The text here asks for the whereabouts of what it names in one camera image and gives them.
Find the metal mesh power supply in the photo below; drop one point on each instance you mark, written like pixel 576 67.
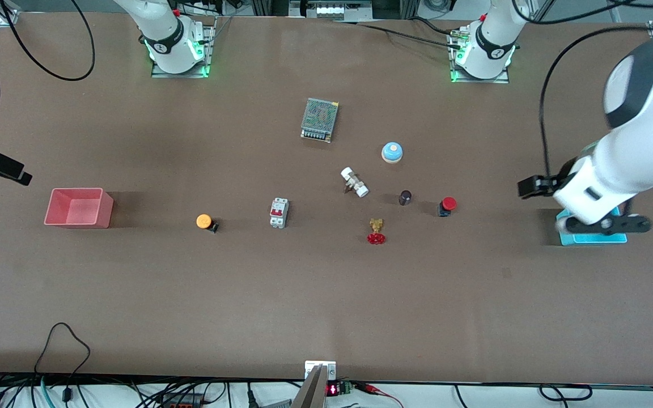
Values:
pixel 319 116

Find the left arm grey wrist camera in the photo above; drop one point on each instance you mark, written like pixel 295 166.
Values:
pixel 610 225

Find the blue plastic bin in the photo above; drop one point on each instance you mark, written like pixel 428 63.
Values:
pixel 593 239

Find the grey camera mount beam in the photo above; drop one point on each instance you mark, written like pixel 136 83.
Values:
pixel 312 391

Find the dark small cylinder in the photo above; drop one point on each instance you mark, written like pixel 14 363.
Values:
pixel 405 198

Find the blue round bell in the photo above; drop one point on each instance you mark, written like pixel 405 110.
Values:
pixel 392 152

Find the white pipe fitting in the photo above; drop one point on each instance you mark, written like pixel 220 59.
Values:
pixel 355 182

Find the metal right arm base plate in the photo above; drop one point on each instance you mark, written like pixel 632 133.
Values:
pixel 208 45

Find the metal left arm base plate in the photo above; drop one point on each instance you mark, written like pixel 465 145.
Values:
pixel 502 79

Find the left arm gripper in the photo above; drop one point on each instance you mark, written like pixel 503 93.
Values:
pixel 543 184

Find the red push button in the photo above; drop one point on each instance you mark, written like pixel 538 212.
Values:
pixel 448 203

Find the white red circuit breaker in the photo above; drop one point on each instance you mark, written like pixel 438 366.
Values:
pixel 279 213

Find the pink plastic bin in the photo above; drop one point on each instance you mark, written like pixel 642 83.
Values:
pixel 77 209

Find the yellow push button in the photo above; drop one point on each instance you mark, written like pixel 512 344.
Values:
pixel 203 221

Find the red led display module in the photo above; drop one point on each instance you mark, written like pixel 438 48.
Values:
pixel 335 389

